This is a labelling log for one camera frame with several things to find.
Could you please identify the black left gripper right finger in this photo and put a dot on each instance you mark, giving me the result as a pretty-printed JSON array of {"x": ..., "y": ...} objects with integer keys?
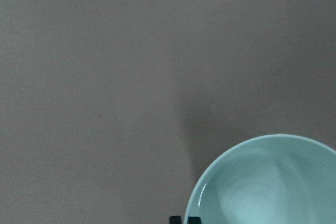
[{"x": 194, "y": 220}]

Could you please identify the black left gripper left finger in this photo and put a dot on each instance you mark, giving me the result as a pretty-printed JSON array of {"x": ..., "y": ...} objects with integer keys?
[{"x": 175, "y": 220}]

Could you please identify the green ceramic bowl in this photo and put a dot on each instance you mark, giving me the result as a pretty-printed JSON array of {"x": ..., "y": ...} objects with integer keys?
[{"x": 277, "y": 178}]

